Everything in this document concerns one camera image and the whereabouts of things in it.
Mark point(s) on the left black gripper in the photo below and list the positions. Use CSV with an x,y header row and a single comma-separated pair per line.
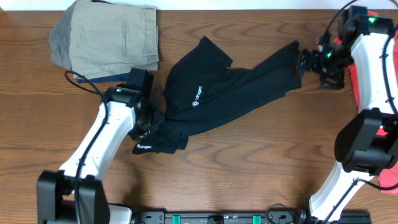
x,y
150,121

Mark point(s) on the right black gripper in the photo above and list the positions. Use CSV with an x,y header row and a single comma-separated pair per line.
x,y
308,60

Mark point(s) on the black polo shirt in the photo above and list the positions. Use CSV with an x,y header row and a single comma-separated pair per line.
x,y
203,92

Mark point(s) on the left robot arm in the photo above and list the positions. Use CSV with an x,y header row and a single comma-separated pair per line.
x,y
75,193

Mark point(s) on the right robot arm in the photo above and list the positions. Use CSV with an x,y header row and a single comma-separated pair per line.
x,y
367,145

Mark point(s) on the folded beige khaki pants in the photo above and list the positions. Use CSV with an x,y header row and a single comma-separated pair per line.
x,y
109,39

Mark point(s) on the folded grey garment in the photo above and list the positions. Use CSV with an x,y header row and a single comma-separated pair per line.
x,y
59,39

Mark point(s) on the red t-shirt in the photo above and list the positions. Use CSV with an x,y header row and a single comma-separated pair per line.
x,y
387,177

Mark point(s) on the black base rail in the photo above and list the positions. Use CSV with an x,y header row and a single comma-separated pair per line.
x,y
275,215

